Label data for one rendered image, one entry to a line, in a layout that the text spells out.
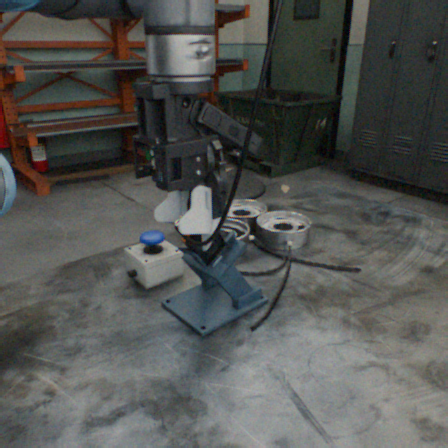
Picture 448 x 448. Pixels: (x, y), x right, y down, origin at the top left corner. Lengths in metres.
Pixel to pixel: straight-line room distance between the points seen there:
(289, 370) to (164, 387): 0.15
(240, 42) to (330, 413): 5.32
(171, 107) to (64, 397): 0.34
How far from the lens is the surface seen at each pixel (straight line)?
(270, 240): 0.79
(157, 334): 0.59
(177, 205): 0.56
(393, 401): 0.53
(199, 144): 0.48
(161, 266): 0.68
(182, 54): 0.47
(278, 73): 5.19
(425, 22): 3.64
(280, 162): 3.96
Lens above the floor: 1.16
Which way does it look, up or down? 25 degrees down
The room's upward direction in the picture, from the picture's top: straight up
